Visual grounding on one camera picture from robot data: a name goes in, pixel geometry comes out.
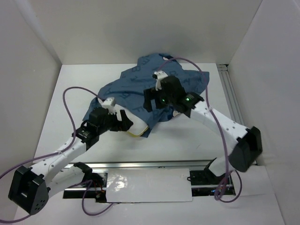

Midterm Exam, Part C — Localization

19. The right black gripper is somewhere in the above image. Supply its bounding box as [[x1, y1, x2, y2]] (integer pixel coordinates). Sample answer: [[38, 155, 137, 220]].
[[142, 85, 175, 112]]

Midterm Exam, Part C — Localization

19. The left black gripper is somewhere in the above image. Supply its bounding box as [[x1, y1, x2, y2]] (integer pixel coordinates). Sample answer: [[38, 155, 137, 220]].
[[97, 109, 133, 135]]

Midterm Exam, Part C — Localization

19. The white pillow yellow edge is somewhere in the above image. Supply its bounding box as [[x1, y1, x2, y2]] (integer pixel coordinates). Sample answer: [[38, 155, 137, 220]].
[[124, 109, 149, 137]]

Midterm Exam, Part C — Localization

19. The blue cartoon print pillowcase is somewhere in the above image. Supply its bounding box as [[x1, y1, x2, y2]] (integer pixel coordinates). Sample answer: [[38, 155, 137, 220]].
[[84, 53, 210, 137]]

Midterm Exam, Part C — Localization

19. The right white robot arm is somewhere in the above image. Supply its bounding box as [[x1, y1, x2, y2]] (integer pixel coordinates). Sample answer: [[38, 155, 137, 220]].
[[143, 71, 263, 184]]

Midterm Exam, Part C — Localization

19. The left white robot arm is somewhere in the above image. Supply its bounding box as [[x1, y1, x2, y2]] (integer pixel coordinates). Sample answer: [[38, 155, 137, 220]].
[[8, 107, 133, 215]]

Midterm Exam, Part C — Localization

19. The white cover plate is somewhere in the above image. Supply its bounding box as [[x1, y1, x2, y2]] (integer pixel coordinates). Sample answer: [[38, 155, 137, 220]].
[[106, 168, 193, 203]]

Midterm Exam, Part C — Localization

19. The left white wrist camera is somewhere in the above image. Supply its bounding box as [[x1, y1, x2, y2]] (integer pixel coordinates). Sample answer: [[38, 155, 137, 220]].
[[101, 97, 116, 114]]

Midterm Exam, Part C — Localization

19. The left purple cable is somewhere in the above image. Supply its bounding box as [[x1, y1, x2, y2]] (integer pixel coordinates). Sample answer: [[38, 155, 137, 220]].
[[0, 86, 118, 223]]

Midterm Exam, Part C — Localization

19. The purple cable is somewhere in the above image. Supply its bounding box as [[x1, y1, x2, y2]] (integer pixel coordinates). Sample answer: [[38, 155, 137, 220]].
[[0, 86, 118, 223], [157, 56, 243, 203]]

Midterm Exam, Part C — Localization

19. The aluminium side rail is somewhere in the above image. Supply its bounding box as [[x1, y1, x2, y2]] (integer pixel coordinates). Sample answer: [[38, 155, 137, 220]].
[[217, 64, 245, 125]]

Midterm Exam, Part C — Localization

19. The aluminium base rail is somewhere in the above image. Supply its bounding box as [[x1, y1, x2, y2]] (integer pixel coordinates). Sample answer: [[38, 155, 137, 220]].
[[63, 160, 236, 202]]

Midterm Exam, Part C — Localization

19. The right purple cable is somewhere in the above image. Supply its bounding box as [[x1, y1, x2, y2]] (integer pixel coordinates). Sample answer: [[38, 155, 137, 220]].
[[157, 56, 243, 203]]

